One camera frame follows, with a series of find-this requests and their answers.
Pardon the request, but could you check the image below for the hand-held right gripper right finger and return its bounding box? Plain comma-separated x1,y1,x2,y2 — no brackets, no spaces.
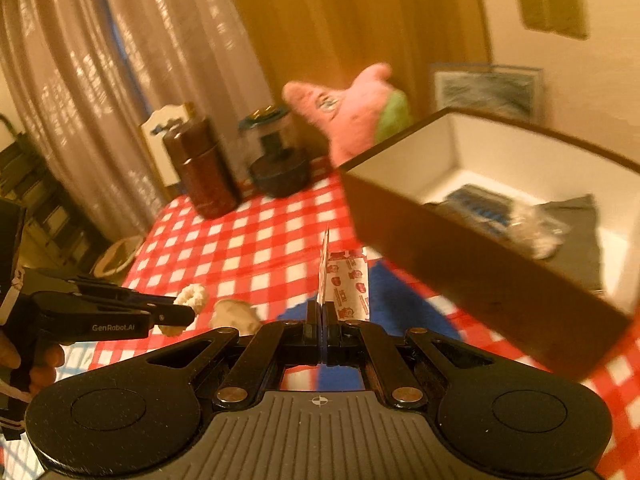
325,305,502,407

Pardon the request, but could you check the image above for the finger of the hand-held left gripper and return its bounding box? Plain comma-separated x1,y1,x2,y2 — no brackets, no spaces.
22,268,177,307
147,301,197,332

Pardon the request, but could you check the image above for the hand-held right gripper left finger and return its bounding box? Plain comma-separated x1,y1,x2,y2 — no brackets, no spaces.
145,305,324,408

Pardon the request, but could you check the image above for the white fluffy scrunchie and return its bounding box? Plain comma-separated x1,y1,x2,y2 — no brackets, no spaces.
159,283,209,339

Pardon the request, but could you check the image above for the red printed white packet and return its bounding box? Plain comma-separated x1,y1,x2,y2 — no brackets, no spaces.
317,226,374,322

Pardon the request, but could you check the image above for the brown cardboard box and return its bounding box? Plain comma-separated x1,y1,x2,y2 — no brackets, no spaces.
337,107,640,382

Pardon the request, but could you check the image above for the person's left hand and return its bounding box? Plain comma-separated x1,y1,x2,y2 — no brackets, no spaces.
0,332,67,397

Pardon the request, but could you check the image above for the beige cloth bundle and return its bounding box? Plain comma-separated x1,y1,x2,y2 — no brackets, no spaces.
209,299,262,334

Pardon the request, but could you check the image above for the blue cloth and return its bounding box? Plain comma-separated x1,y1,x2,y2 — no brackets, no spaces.
277,259,462,392

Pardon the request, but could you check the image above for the red checkered tablecloth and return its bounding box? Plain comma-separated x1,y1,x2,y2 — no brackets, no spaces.
0,170,640,480

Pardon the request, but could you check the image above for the dark shelf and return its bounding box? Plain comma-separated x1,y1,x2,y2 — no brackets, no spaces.
0,115,112,273

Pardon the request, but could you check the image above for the brown canister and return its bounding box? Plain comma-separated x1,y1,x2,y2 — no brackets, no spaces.
162,115,244,220

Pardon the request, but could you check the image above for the white chair back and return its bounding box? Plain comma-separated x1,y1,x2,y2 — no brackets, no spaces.
138,102,198,202

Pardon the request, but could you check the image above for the blue striped packet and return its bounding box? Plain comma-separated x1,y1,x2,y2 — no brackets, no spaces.
444,184,517,235

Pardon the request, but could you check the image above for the glass jar with lid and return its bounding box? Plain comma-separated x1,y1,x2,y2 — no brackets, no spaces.
237,106,301,181

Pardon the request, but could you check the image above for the pink starfish plush toy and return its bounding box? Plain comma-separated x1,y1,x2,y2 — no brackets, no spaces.
281,62,414,168

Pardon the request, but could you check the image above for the sheer curtain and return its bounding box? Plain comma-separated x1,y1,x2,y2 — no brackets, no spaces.
0,0,263,243

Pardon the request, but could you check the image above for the clear plastic bag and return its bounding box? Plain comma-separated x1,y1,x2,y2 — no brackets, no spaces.
504,199,572,259

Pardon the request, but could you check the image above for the grey cloth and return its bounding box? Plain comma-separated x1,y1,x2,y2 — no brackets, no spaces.
537,194,607,292

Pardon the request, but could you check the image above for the framed picture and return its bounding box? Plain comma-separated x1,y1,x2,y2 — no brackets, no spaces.
431,62,546,123

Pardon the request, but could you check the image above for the wooden door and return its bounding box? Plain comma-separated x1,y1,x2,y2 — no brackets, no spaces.
220,0,492,171

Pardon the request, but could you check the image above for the wall socket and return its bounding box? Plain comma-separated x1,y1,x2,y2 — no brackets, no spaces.
516,0,549,32
545,0,589,39

